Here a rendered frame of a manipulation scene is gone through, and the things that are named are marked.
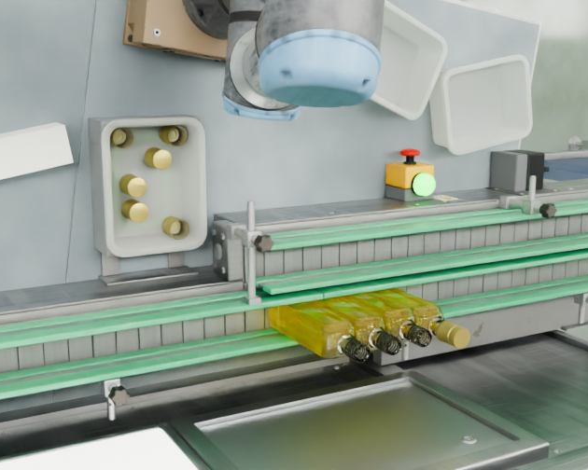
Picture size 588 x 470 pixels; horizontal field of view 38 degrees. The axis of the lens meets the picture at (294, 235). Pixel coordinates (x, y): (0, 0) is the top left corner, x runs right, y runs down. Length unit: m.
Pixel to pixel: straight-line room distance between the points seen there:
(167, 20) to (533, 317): 0.99
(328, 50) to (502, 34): 1.12
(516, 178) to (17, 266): 1.01
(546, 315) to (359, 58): 1.19
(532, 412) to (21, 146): 0.95
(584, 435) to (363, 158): 0.66
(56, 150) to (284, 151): 0.44
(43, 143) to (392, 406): 0.70
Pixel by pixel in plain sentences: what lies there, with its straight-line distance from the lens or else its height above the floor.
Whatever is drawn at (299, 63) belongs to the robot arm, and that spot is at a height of 1.46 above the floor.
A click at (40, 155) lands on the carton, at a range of 1.38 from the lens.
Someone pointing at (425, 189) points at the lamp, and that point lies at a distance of 1.65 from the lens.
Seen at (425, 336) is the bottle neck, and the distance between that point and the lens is 1.36.
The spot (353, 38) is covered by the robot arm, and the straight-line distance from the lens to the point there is 0.80.
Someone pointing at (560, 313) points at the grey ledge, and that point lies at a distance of 1.93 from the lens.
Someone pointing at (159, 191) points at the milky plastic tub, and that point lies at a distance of 1.48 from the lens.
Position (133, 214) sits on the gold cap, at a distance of 1.42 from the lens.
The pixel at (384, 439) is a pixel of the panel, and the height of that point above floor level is 1.18.
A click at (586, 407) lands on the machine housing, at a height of 1.19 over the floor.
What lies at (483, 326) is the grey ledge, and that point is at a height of 0.88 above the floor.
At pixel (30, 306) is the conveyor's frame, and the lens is 1.36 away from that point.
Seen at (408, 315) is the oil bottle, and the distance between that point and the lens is 1.38.
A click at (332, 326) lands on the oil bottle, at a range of 1.32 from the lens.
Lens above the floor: 2.15
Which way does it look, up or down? 59 degrees down
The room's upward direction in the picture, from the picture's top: 111 degrees clockwise
